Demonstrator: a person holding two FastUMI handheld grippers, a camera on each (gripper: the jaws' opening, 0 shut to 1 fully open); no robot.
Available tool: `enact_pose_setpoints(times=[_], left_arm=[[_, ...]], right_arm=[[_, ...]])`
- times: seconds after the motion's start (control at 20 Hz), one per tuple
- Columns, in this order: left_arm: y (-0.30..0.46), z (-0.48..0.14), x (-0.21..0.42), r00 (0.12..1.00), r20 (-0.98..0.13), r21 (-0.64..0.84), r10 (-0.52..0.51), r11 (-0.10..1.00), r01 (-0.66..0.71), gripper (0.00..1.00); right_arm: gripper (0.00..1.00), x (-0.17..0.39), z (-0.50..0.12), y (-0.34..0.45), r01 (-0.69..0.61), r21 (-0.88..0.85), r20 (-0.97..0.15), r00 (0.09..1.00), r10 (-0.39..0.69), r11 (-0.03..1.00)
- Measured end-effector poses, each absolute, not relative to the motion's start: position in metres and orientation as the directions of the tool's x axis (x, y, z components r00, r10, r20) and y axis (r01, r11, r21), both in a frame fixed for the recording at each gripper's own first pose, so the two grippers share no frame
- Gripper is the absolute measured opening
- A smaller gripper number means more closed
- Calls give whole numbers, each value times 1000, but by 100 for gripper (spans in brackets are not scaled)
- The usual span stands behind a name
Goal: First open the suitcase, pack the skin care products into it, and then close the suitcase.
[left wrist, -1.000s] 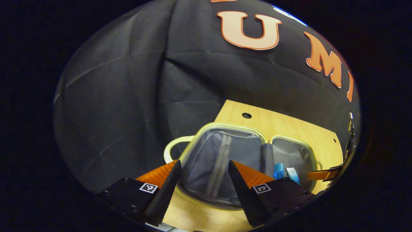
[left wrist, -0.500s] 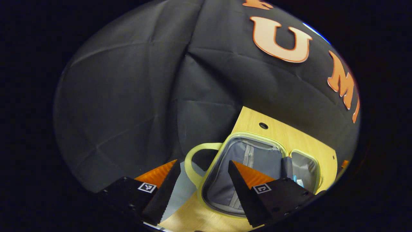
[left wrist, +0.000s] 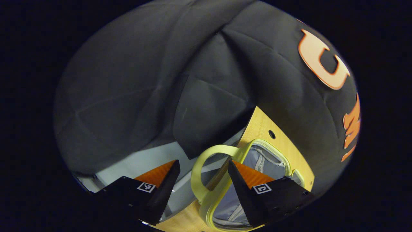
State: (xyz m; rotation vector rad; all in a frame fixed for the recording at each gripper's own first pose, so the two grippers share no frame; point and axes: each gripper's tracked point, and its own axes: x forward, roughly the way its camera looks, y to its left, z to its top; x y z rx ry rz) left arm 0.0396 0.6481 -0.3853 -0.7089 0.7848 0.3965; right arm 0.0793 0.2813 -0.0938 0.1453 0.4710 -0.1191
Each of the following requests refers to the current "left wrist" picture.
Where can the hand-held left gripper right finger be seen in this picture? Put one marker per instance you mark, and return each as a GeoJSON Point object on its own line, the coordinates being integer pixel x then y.
{"type": "Point", "coordinates": [244, 196]}

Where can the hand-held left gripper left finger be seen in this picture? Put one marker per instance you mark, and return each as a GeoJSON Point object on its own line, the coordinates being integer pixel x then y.
{"type": "Point", "coordinates": [162, 190]}

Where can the black backdrop cloth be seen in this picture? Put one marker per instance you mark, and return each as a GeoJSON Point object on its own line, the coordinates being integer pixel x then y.
{"type": "Point", "coordinates": [145, 80]}

